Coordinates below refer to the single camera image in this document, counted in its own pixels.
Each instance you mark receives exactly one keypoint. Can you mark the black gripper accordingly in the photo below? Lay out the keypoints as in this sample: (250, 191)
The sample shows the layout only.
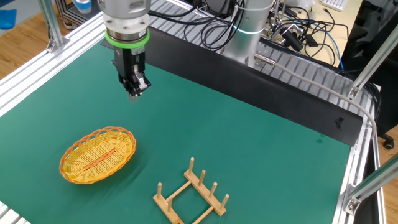
(124, 62)

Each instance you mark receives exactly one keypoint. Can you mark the orange yellow woven basket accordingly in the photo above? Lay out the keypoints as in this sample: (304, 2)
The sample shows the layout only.
(96, 155)

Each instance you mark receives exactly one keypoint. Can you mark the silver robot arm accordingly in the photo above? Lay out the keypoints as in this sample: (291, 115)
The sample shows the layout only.
(124, 12)

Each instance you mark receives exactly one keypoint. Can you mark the wooden dish rack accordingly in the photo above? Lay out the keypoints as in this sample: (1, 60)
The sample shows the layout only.
(202, 193)

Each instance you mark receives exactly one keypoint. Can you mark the white bottle blue label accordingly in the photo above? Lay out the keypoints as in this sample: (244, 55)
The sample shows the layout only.
(83, 5)

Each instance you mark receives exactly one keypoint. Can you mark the green table mat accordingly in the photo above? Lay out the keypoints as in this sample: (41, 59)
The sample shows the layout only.
(217, 140)

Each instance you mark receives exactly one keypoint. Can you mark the white computer keyboard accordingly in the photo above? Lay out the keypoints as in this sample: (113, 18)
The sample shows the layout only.
(335, 4)

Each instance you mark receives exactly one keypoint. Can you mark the beige wooden desk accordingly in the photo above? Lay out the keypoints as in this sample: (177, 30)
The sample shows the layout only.
(351, 18)

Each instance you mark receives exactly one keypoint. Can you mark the black office chair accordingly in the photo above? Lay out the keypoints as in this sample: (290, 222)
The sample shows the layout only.
(379, 77)

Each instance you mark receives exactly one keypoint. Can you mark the black white striped frame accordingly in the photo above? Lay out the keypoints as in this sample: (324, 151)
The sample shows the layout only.
(66, 15)

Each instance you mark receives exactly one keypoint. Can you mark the aluminium frame post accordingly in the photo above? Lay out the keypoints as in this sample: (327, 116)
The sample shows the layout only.
(373, 183)
(376, 59)
(51, 25)

